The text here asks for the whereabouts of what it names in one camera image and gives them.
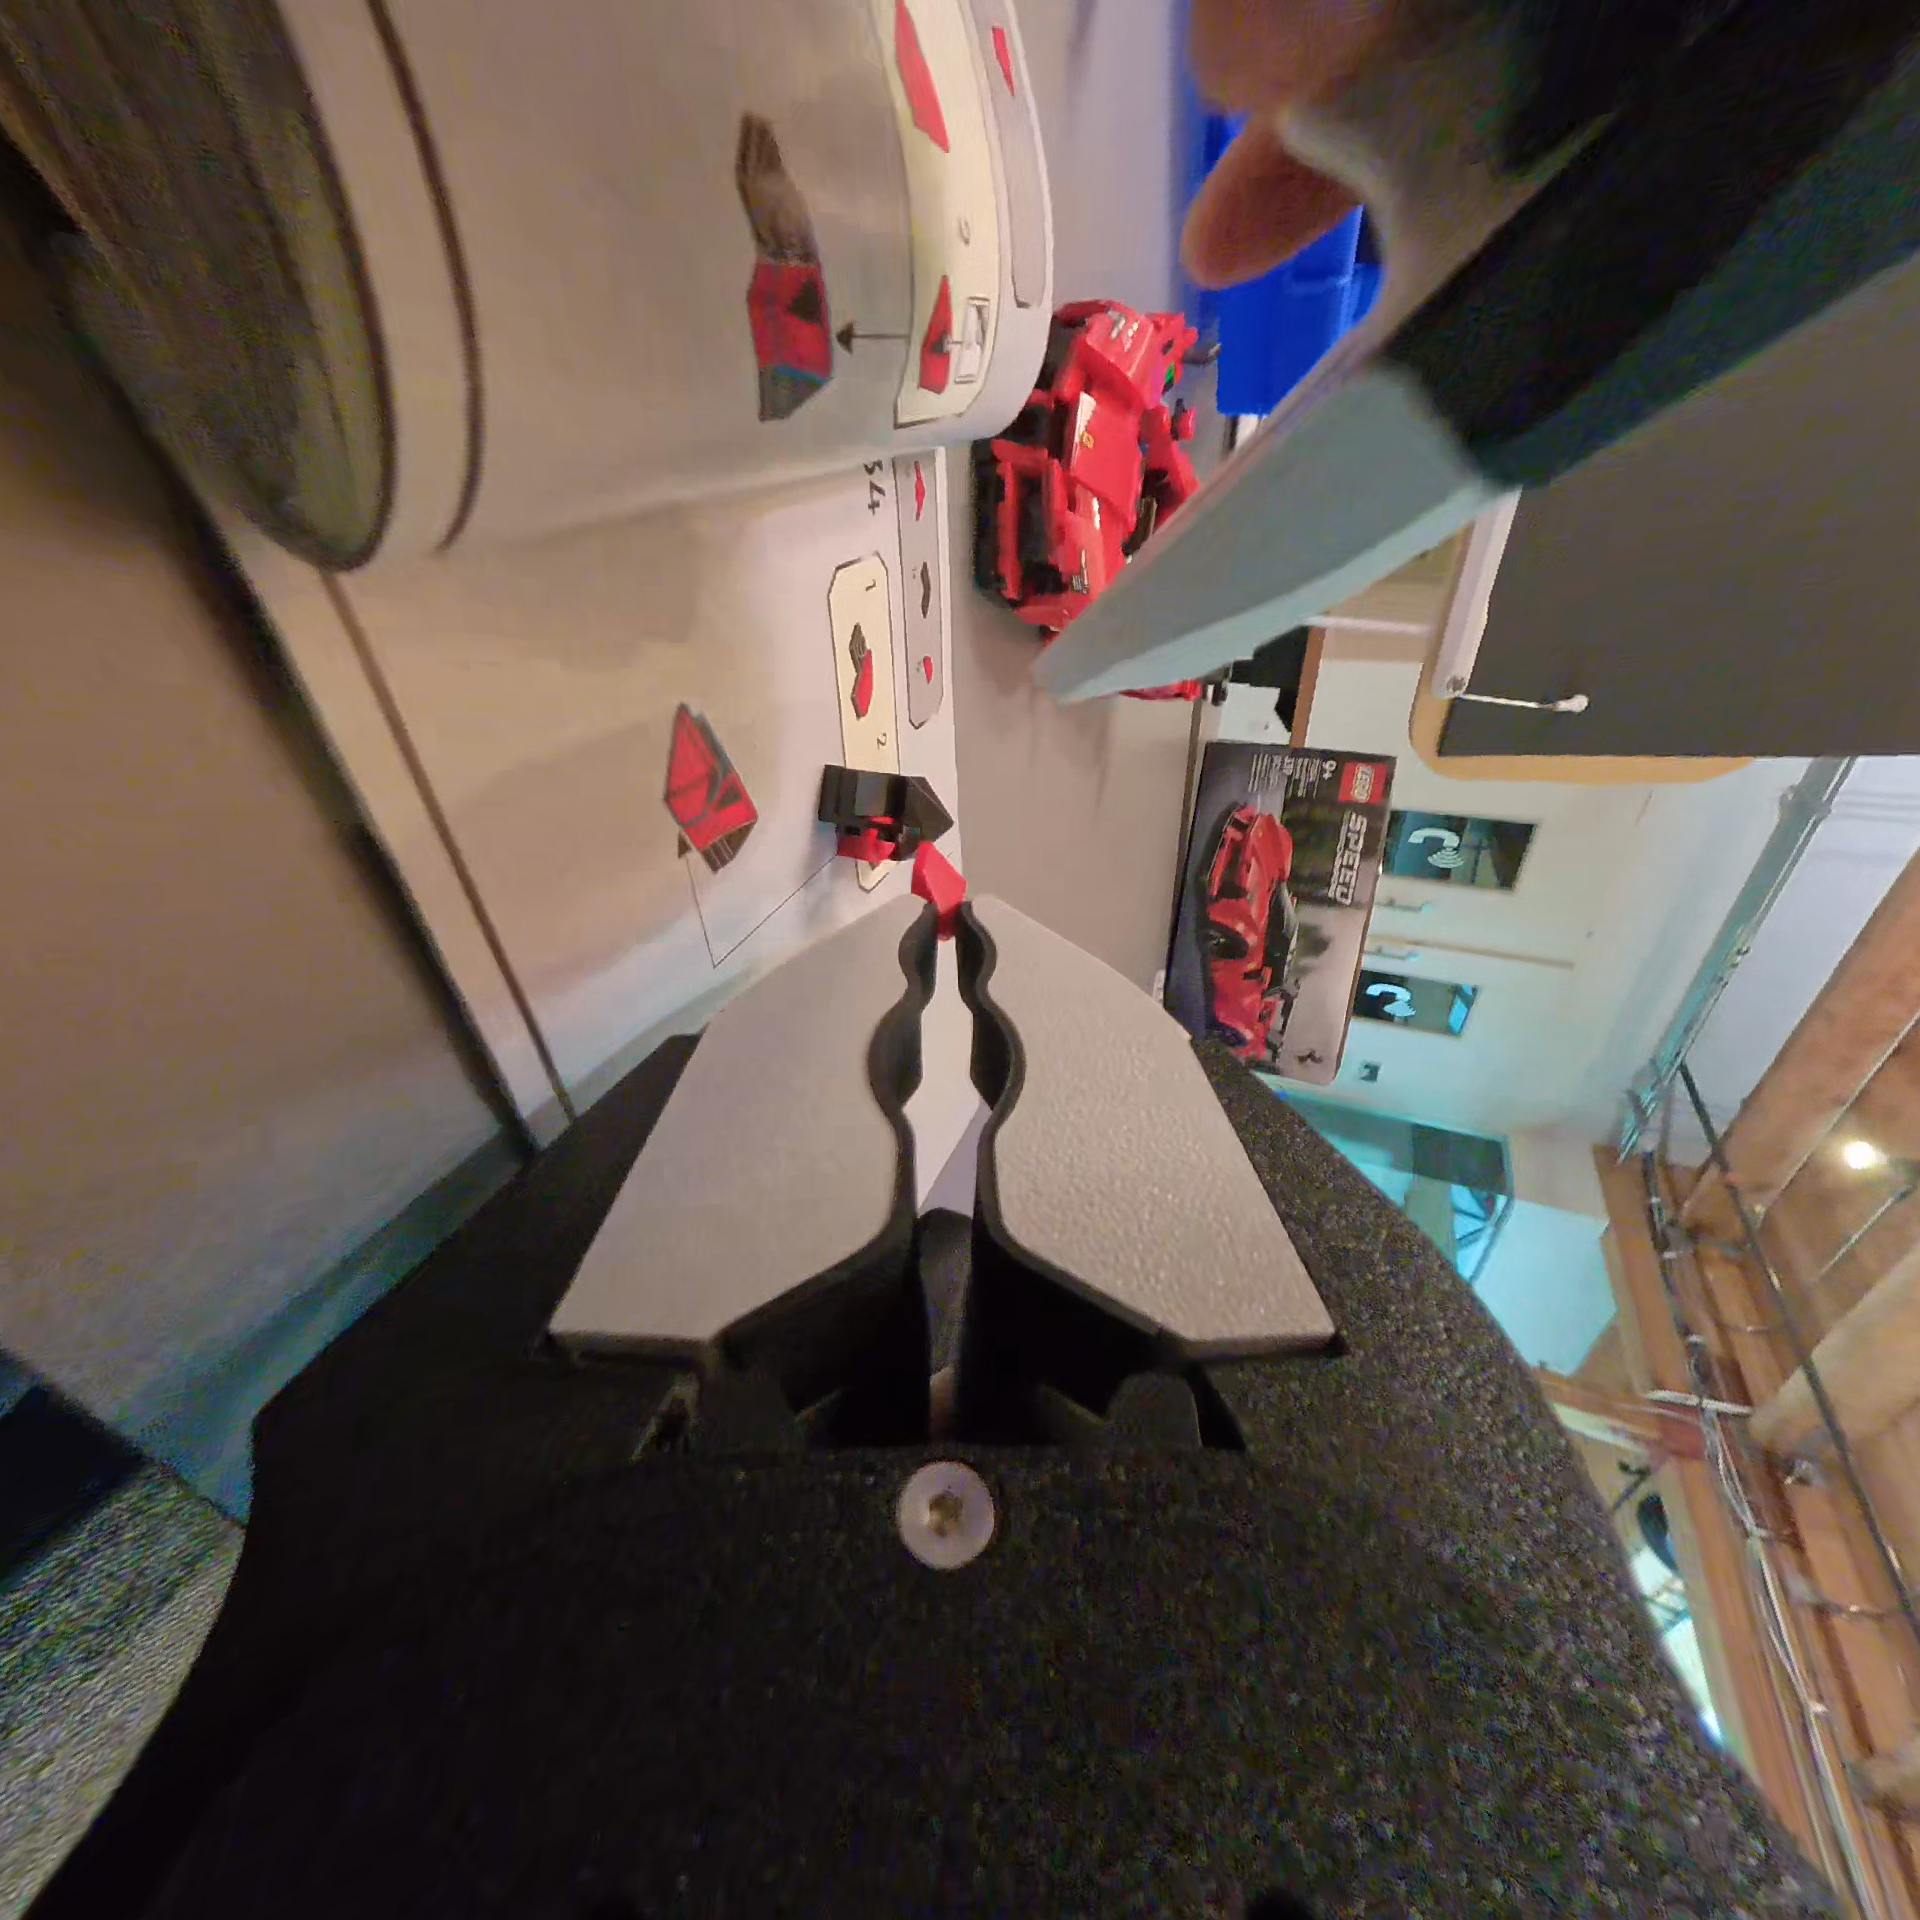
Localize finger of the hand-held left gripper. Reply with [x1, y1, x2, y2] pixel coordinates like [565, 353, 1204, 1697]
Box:
[1032, 366, 1520, 708]

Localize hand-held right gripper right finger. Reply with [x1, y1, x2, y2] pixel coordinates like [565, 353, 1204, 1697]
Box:
[960, 894, 1339, 1363]

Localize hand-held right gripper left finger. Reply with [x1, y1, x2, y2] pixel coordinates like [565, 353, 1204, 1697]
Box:
[546, 896, 941, 1369]

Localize small black lego piece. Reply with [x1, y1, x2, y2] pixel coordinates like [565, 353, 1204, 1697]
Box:
[816, 762, 956, 865]

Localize red lego car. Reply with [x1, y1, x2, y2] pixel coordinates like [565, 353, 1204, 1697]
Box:
[969, 298, 1206, 704]

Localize lego set box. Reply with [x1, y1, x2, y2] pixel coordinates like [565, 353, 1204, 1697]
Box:
[1159, 739, 1397, 1087]

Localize lego instruction booklet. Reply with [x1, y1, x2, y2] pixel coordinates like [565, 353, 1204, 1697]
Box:
[0, 0, 1056, 1157]

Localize person's left hand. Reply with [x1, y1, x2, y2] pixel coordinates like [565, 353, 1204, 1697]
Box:
[1180, 0, 1509, 289]

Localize blue plastic bin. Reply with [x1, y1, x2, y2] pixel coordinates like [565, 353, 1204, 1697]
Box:
[1181, 59, 1385, 418]

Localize dark panel with white frame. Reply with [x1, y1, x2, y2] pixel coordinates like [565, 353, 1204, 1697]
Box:
[1416, 254, 1920, 762]

